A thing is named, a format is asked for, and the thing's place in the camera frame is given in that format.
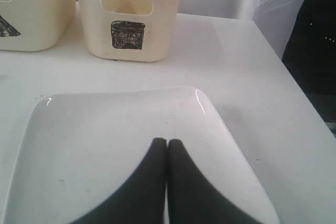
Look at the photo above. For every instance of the cream bin square mark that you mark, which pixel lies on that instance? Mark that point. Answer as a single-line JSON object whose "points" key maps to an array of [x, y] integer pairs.
{"points": [[131, 30]]}

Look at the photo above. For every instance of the white square ceramic plate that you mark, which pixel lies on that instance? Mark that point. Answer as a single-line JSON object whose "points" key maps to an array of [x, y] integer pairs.
{"points": [[77, 149]]}

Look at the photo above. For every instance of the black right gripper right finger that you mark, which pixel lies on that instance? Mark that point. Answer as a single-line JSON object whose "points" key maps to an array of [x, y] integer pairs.
{"points": [[191, 197]]}

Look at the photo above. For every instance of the cream bin triangle mark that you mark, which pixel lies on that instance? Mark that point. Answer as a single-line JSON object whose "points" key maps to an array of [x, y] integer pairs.
{"points": [[34, 25]]}

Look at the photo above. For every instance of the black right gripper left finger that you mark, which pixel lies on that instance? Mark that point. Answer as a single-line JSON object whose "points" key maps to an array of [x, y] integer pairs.
{"points": [[141, 198]]}

